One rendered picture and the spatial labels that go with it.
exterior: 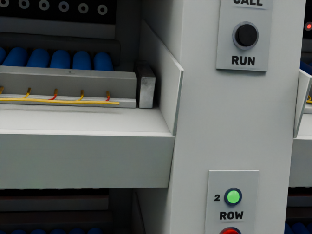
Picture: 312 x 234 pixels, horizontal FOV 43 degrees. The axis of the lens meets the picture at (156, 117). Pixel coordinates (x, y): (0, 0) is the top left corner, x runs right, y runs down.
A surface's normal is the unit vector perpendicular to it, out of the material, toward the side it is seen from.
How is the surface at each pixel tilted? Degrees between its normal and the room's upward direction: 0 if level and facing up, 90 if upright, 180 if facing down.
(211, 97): 90
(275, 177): 90
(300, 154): 107
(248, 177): 90
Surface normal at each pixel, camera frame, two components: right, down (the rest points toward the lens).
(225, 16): 0.19, 0.13
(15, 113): 0.11, -0.92
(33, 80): 0.17, 0.40
